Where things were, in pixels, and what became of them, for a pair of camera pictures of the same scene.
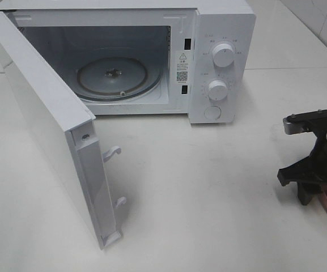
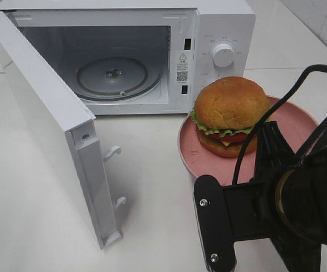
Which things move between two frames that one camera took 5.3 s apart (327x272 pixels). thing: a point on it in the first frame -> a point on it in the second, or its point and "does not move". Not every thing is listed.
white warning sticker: x=183 y=67 does not move
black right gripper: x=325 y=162 -> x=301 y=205
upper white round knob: x=223 y=54 does not move
